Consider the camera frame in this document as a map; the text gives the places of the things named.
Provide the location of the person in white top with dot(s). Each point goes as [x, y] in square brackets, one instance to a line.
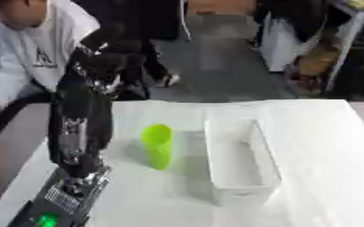
[40, 50]

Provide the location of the green plastic cup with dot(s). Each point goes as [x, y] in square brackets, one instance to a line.
[158, 147]

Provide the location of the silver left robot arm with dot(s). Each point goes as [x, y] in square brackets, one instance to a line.
[66, 201]

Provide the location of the person in dark clothes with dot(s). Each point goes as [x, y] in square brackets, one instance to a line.
[154, 26]

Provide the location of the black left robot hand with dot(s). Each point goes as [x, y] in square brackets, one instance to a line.
[86, 106]

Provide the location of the white rectangular box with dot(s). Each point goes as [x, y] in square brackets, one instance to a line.
[242, 177]

